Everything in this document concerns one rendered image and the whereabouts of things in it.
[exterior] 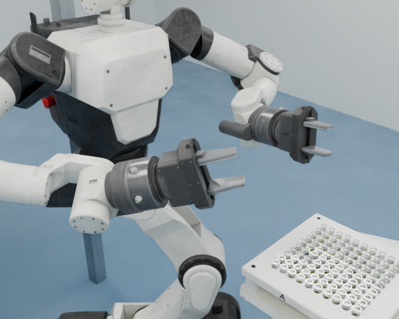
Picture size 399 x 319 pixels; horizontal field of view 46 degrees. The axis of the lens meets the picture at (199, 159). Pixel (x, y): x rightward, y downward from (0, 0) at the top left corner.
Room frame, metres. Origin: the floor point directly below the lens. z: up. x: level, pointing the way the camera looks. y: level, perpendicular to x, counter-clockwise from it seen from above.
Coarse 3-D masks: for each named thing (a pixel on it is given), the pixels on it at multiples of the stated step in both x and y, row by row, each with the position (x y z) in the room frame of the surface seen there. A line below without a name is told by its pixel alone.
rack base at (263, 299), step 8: (240, 288) 0.66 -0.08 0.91; (248, 296) 0.64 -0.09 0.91; (256, 296) 0.63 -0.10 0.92; (264, 296) 0.63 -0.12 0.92; (272, 296) 0.63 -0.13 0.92; (256, 304) 0.63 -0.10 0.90; (264, 304) 0.62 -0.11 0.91; (272, 304) 0.61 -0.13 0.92; (280, 304) 0.61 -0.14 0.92; (288, 304) 0.61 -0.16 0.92; (272, 312) 0.60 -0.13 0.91; (280, 312) 0.59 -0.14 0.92; (288, 312) 0.59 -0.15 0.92; (296, 312) 0.59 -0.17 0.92
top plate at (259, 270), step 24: (312, 216) 0.81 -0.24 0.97; (288, 240) 0.73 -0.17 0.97; (312, 240) 0.73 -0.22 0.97; (360, 240) 0.73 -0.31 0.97; (264, 264) 0.66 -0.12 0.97; (312, 264) 0.66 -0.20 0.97; (264, 288) 0.62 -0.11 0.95; (288, 288) 0.60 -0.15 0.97; (312, 288) 0.60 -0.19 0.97; (312, 312) 0.55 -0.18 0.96; (336, 312) 0.55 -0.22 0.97; (384, 312) 0.55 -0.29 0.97
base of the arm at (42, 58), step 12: (24, 36) 0.94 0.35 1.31; (36, 36) 0.96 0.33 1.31; (12, 48) 0.91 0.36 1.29; (24, 48) 0.92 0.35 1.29; (36, 48) 0.94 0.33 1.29; (48, 48) 0.97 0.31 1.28; (60, 48) 0.99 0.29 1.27; (12, 60) 0.90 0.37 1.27; (24, 60) 0.90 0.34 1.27; (36, 60) 0.92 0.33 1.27; (48, 60) 0.94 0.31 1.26; (60, 60) 0.97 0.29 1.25; (24, 72) 0.90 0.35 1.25; (36, 72) 0.90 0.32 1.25; (48, 72) 0.92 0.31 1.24; (60, 72) 0.95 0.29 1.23; (36, 84) 0.95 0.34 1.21; (48, 84) 0.92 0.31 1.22; (24, 96) 0.97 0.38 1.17; (36, 96) 0.95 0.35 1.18; (24, 108) 0.98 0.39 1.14
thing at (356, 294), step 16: (320, 240) 0.72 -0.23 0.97; (336, 240) 0.72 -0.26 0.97; (320, 256) 0.67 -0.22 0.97; (336, 256) 0.67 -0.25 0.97; (352, 256) 0.67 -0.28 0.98; (368, 256) 0.67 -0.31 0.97; (304, 272) 0.64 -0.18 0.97; (320, 272) 0.64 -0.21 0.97; (336, 272) 0.63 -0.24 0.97; (352, 272) 0.63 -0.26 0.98; (368, 272) 0.64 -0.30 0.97; (384, 272) 0.64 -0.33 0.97; (336, 288) 0.59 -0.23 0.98; (352, 288) 0.60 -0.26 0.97; (368, 288) 0.60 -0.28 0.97; (352, 304) 0.56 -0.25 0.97
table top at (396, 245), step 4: (360, 232) 0.85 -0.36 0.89; (368, 236) 0.84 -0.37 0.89; (372, 236) 0.84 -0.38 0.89; (376, 236) 0.84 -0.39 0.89; (376, 240) 0.83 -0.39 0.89; (380, 240) 0.83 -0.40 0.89; (384, 240) 0.83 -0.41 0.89; (388, 240) 0.83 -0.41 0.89; (392, 240) 0.83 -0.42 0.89; (384, 244) 0.81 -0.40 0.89; (388, 244) 0.81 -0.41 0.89; (392, 244) 0.81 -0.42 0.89; (396, 244) 0.81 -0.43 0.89; (396, 248) 0.80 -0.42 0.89
